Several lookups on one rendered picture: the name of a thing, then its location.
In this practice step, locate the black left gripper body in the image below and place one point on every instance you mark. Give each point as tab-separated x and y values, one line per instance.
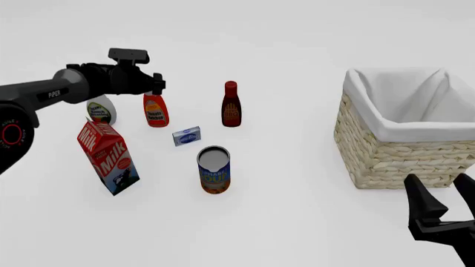
158	82

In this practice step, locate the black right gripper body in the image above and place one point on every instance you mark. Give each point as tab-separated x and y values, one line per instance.
438	236

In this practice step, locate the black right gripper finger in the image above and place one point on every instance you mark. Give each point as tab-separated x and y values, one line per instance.
423	200
468	194

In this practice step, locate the red tomato ketchup bottle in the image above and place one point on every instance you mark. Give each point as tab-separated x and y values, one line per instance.
156	112

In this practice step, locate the silver-grey left robot arm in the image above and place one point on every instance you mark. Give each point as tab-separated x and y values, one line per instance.
70	87

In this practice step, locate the woven wicker basket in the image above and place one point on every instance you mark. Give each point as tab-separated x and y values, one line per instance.
393	161

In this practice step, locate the white cloth basket liner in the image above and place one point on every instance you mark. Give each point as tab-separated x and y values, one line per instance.
401	97

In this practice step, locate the small flat plate on stalk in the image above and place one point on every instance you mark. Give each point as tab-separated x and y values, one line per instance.
128	55

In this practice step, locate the white ranch dressing bottle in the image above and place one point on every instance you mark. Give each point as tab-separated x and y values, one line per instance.
104	109

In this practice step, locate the small blue and silver box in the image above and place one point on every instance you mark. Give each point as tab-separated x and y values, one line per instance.
186	136

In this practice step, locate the dark BBQ sauce bottle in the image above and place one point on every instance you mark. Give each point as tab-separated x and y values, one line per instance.
231	108

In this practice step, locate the red milk carton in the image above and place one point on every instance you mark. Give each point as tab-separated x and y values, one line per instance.
109	161

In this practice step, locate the blue alphabet soup can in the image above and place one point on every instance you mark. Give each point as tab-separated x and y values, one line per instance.
214	172

